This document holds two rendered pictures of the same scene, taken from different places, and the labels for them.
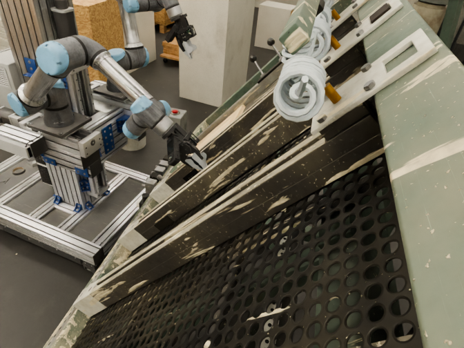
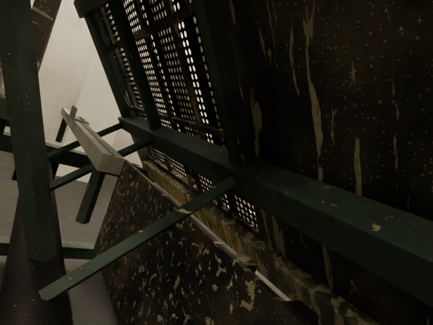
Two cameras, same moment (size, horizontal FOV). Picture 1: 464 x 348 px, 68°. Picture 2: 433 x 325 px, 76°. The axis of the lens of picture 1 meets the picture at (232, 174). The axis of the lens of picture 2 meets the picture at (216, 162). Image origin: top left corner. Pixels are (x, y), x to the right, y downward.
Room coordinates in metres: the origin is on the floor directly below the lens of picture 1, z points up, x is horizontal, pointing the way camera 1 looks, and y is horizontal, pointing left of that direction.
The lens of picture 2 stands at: (1.55, -0.52, 1.12)
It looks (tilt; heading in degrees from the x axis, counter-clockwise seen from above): 3 degrees down; 134
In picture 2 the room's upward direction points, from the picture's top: 20 degrees clockwise
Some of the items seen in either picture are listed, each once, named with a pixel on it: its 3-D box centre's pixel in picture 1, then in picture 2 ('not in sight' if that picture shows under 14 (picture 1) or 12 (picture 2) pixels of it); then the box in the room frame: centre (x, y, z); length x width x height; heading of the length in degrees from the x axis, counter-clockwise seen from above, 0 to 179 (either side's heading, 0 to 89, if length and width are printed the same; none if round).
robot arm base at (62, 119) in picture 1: (57, 112); not in sight; (1.53, 0.93, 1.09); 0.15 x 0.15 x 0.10
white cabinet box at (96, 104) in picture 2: not in sight; (99, 109); (-2.64, 1.06, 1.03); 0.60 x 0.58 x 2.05; 161
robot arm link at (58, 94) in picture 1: (51, 91); not in sight; (1.53, 0.93, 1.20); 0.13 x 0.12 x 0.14; 155
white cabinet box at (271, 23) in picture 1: (275, 26); not in sight; (6.74, -0.51, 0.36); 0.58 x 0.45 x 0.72; 71
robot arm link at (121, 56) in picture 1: (117, 61); not in sight; (2.01, 0.77, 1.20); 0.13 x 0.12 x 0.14; 136
